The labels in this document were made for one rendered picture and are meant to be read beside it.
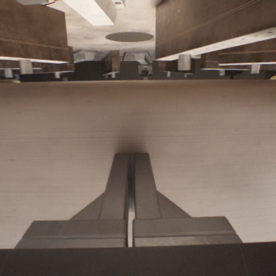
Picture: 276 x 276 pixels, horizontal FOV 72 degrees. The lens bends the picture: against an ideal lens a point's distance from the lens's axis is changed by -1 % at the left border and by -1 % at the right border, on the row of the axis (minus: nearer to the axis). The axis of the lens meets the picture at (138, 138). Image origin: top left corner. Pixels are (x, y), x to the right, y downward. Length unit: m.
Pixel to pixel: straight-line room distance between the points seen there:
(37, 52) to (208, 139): 1.55
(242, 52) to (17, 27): 1.91
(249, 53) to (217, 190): 2.12
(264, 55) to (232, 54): 0.28
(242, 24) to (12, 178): 0.85
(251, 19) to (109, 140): 0.77
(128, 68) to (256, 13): 5.42
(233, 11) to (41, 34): 1.26
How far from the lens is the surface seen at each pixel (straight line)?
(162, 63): 3.72
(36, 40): 1.66
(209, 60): 3.17
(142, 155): 0.15
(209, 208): 0.20
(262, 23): 0.83
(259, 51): 2.28
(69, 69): 3.41
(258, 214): 0.23
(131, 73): 6.10
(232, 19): 0.94
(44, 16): 1.75
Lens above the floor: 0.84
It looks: 17 degrees up
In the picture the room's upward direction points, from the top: 179 degrees clockwise
